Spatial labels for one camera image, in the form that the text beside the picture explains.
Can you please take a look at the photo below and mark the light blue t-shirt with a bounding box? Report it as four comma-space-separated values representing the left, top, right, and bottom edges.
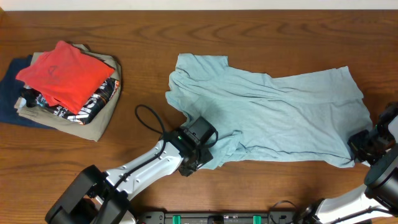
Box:
165, 54, 373, 169

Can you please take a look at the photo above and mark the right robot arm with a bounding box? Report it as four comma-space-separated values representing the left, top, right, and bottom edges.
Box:
292, 102, 397, 223

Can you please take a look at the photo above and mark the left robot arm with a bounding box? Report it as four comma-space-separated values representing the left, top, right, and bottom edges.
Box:
45, 129, 213, 223

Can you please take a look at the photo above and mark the khaki folded garment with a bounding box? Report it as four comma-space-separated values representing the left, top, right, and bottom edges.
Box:
14, 44, 122, 141

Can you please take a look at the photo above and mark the black printed folded shirt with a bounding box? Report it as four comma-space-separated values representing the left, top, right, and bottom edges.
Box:
19, 77, 121, 126

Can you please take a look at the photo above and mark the red folded shirt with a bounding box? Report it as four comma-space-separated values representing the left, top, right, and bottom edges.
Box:
16, 40, 114, 114

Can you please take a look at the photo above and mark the navy blue folded garment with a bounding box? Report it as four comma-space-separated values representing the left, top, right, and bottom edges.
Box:
1, 55, 52, 129

